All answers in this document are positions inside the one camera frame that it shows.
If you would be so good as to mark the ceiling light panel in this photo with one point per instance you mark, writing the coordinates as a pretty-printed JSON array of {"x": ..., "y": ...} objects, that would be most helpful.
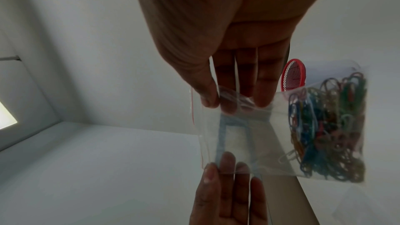
[{"x": 6, "y": 117}]

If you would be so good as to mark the pile of colourful paper clips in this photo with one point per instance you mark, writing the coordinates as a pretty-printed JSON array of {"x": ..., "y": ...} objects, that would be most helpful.
[{"x": 328, "y": 130}]

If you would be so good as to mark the person's right hand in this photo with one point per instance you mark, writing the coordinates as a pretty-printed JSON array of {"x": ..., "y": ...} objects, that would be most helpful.
[{"x": 218, "y": 16}]

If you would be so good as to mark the clear plastic bag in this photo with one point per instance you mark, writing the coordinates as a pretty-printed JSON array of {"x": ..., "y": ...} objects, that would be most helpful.
[{"x": 268, "y": 140}]

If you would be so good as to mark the beige partition panel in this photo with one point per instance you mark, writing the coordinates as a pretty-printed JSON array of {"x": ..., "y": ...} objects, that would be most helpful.
[{"x": 297, "y": 206}]

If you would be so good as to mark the person's left hand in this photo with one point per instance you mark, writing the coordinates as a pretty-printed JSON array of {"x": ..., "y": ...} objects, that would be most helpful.
[{"x": 228, "y": 199}]

